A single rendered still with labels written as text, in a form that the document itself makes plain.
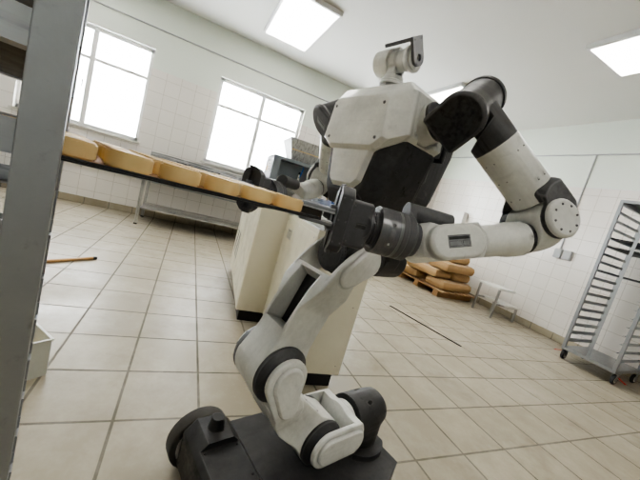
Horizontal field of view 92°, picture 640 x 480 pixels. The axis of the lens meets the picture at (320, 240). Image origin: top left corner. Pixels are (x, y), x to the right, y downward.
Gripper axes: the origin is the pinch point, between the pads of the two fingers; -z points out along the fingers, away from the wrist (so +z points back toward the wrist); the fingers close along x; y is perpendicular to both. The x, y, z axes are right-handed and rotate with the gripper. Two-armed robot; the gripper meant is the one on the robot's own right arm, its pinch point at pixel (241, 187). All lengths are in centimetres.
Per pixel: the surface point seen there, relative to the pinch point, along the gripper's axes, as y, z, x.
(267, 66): -270, 369, 181
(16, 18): 13, -53, 10
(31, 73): 16, -53, 6
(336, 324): 16, 86, -57
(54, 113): 17, -51, 3
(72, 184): -426, 219, -72
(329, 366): 19, 88, -81
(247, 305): -55, 117, -82
